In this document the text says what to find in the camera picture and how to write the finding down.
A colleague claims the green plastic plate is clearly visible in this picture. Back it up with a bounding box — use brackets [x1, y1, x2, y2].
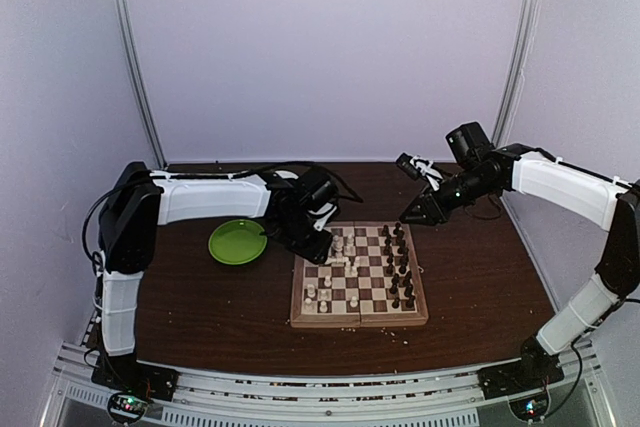
[208, 219, 268, 266]

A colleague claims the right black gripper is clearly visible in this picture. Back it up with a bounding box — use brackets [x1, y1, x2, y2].
[400, 166, 497, 226]

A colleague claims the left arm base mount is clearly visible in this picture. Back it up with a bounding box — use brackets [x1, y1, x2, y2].
[91, 364, 179, 402]

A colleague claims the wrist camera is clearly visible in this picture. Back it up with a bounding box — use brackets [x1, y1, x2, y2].
[445, 121, 495, 170]
[294, 169, 338, 211]

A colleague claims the aluminium front rail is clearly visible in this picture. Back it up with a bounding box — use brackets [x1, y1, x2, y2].
[49, 339, 609, 427]

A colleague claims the left aluminium frame post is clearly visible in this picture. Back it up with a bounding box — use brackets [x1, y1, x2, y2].
[114, 0, 167, 167]

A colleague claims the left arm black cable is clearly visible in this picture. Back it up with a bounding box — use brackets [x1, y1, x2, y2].
[82, 160, 364, 258]

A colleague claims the aluminium frame post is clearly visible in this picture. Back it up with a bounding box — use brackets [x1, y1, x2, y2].
[114, 0, 167, 167]
[491, 0, 540, 146]

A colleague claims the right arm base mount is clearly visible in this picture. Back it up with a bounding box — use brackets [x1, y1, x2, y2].
[477, 361, 565, 400]

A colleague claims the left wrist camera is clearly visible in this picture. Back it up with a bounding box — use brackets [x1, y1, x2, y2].
[294, 169, 338, 211]

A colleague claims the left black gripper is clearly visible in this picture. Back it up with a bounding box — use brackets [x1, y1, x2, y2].
[276, 212, 334, 265]

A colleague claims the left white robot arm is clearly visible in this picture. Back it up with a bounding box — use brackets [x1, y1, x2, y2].
[86, 162, 344, 391]

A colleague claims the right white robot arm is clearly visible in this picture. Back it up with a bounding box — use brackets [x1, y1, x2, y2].
[396, 144, 639, 389]

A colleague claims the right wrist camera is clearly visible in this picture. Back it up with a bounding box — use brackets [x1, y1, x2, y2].
[445, 121, 495, 170]

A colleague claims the right aluminium frame post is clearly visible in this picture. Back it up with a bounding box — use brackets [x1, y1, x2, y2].
[491, 0, 540, 146]

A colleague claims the wooden chess board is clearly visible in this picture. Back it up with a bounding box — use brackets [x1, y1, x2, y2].
[290, 221, 429, 330]

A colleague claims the white chess piece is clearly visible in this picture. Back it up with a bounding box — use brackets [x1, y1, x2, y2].
[326, 256, 351, 267]

